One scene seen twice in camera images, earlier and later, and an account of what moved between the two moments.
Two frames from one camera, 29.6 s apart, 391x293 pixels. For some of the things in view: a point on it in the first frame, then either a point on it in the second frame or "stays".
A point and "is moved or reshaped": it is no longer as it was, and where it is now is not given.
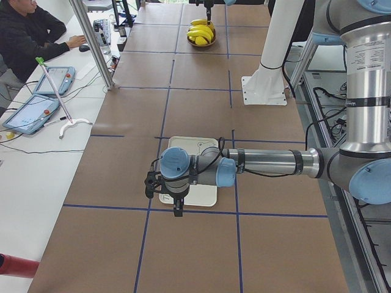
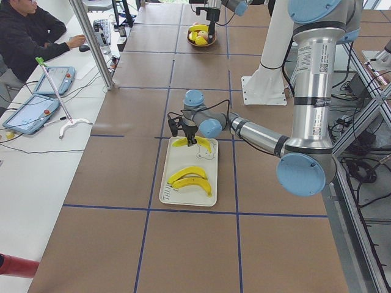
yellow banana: x=199 y=22 is moved or reshaped
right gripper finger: x=208 y=16 → x=211 y=33
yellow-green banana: x=195 y=33 → x=183 y=141
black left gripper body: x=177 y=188 → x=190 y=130
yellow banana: x=201 y=28 is moved or reshaped
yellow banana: x=198 y=33 → x=198 y=27
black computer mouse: x=84 y=48 stays
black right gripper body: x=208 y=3 → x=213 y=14
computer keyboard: x=104 y=26 stays
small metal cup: x=122 y=30 stays
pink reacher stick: x=40 y=60 stays
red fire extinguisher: x=11 y=265 stays
